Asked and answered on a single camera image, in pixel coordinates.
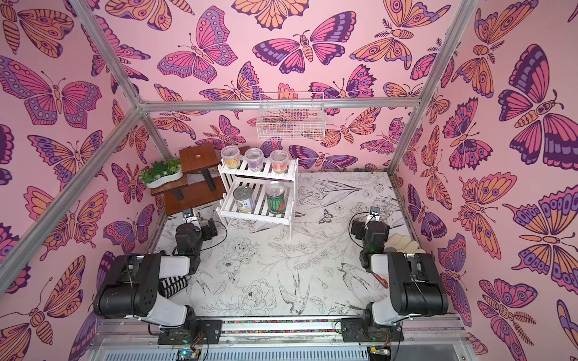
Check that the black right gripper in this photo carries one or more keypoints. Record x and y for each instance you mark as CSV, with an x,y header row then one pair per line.
x,y
366,228

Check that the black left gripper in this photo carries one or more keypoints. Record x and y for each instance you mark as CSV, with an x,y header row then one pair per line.
x,y
199,227

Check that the white purple tin can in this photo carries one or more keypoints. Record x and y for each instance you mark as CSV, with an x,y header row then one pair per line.
x,y
243,196

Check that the green watermelon seed can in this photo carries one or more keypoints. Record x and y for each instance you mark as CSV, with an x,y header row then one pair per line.
x,y
275,197

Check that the clear jar orange seeds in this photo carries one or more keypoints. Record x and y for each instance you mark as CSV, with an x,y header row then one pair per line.
x,y
231,157

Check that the clear jar purple seeds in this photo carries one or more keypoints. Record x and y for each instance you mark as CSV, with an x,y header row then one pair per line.
x,y
255,159

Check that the clear jar red seeds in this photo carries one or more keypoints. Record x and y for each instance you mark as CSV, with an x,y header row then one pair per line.
x,y
279,160

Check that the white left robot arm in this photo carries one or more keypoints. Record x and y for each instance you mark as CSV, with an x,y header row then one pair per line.
x,y
141,287

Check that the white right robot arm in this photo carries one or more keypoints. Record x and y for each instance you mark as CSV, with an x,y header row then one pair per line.
x,y
409,275

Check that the white slatted wooden shelf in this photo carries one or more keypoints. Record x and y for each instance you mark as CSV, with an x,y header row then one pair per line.
x,y
258,181

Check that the brown wooden step stand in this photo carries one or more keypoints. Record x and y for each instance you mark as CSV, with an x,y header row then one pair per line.
x,y
200,183

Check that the beige work glove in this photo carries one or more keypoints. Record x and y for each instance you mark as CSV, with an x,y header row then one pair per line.
x,y
402,243

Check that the green plant white pot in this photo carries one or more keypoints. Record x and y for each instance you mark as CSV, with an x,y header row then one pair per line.
x,y
161,172

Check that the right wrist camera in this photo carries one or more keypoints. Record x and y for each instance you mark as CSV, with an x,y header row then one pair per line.
x,y
374,214

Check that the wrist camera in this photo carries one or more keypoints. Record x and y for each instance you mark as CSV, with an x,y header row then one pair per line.
x,y
189,215
374,214

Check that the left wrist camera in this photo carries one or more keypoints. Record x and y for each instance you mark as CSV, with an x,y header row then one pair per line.
x,y
189,215

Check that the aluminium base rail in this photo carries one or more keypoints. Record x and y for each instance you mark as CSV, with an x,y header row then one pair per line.
x,y
289,338

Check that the white wire wall basket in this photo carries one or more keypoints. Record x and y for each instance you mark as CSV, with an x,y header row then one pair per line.
x,y
287,116

